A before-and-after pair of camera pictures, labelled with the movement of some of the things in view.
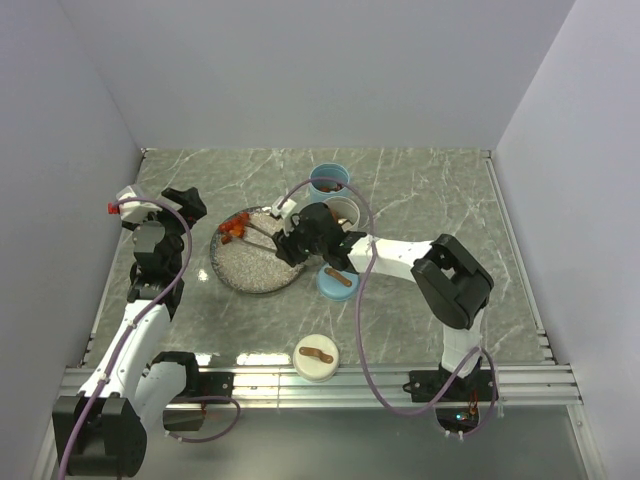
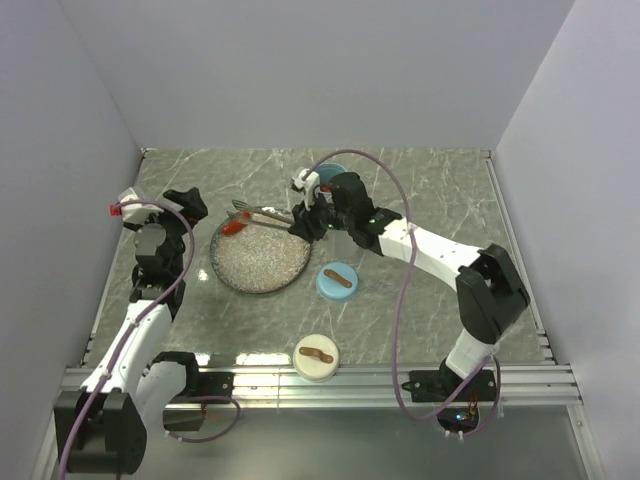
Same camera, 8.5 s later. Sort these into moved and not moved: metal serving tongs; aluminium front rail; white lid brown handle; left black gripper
Moved: metal serving tongs
Not moved: aluminium front rail; white lid brown handle; left black gripper
